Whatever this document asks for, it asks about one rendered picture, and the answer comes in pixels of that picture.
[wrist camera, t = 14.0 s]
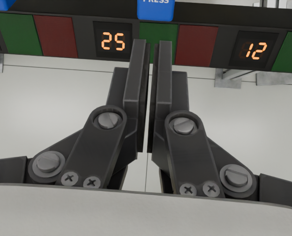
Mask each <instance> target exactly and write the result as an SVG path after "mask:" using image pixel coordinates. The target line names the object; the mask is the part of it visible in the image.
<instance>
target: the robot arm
mask: <svg viewBox="0 0 292 236"><path fill-rule="evenodd" d="M150 45H151V43H146V39H134V41H133V46H132V51H131V57H130V62H129V68H126V67H115V68H114V71H113V75H112V80H111V84H110V88H109V92H108V96H107V100H106V104H105V105H103V106H100V107H97V108H96V109H94V110H93V111H92V112H91V114H90V115H89V117H88V119H87V121H86V123H85V125H84V127H83V128H82V129H80V130H79V131H77V132H75V133H73V134H71V135H69V136H67V137H66V138H64V139H62V140H60V141H58V142H57V143H55V144H53V145H51V146H50V147H48V148H46V149H44V150H42V151H41V152H39V153H38V154H36V155H35V156H34V157H33V158H27V156H19V157H11V158H3V159H0V236H292V181H288V180H284V179H281V178H277V177H273V176H269V175H266V174H262V173H260V175H255V174H253V173H252V171H251V170H250V169H249V168H248V167H246V166H245V165H244V164H242V163H241V162H240V161H239V160H237V159H236V158H235V157H233V156H232V155H231V154H229V153H228V152H227V151H225V150H224V149H223V148H222V147H220V146H219V145H218V144H217V143H215V142H214V141H213V140H211V139H210V138H209V137H208V136H207V135H206V132H205V128H204V125H203V122H202V120H201V118H200V117H198V116H197V115H196V114H194V113H193V112H190V111H189V97H188V80H187V72H183V71H172V41H161V40H160V42H159V44H155V46H154V58H153V69H152V81H151V93H150V111H149V127H148V142H147V153H152V155H151V160H152V161H153V162H154V163H155V164H156V165H157V166H158V167H159V179H160V185H161V193H156V192H139V191H125V190H122V187H123V184H124V180H125V177H126V174H127V170H128V165H129V164H130V163H131V162H133V161H134V160H137V156H138V152H140V153H143V143H144V132H145V122H146V111H147V101H148V88H149V71H150Z"/></svg>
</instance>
